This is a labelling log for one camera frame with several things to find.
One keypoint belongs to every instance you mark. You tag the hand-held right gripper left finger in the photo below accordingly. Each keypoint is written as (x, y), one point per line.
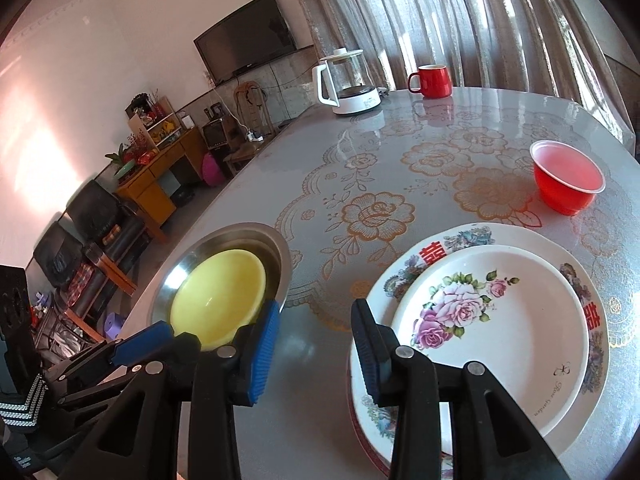
(265, 350)

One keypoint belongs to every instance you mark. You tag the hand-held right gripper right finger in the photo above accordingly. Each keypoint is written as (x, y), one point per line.
(372, 375)

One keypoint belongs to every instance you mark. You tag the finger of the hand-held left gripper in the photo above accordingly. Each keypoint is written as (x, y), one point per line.
(145, 342)
(95, 390)

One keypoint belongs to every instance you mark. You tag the purple-rimmed floral plate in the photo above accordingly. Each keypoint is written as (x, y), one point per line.
(361, 440)

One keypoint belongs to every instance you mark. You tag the yellow bowl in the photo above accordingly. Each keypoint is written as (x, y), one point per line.
(215, 300)

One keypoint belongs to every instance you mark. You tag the stainless steel bowl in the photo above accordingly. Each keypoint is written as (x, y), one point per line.
(225, 240)

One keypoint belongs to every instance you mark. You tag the white plate with pink roses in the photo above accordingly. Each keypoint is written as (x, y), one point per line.
(500, 335)

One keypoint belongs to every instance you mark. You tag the white plate with red characters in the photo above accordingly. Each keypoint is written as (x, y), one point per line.
(599, 350)

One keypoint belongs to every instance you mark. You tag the purple plastic item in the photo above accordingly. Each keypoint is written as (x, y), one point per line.
(114, 325)

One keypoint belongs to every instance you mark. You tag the black leather armchair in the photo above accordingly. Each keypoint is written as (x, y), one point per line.
(57, 255)
(95, 210)

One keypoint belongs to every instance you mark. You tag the orange wooden desk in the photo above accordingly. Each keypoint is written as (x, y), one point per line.
(150, 185)

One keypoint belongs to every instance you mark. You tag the green potted plant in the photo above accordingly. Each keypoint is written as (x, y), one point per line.
(120, 160)

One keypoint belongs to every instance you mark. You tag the pink bag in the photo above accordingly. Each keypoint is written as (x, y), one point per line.
(212, 170)

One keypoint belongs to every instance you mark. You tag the floral tablecloth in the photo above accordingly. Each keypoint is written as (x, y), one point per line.
(400, 170)

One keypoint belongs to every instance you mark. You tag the white power strip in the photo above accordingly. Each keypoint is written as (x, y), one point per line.
(255, 136)

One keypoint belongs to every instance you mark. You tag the small old television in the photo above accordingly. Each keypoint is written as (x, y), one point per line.
(215, 134)

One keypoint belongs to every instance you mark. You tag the wooden shelf unit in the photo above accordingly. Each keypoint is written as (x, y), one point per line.
(157, 117)

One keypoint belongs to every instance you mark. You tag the wooden chair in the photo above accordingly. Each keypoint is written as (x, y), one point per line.
(250, 110)

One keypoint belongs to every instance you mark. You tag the white glass electric kettle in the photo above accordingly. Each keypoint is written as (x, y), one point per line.
(350, 102)

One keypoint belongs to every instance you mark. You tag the red plastic bowl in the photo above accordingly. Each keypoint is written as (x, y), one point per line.
(565, 195)

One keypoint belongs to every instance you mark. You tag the red mug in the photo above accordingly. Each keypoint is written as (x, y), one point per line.
(435, 82)

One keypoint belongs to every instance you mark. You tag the black flat television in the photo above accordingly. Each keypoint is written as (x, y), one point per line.
(245, 37)

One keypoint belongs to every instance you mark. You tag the grey sheer curtain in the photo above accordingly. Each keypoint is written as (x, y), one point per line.
(450, 20)

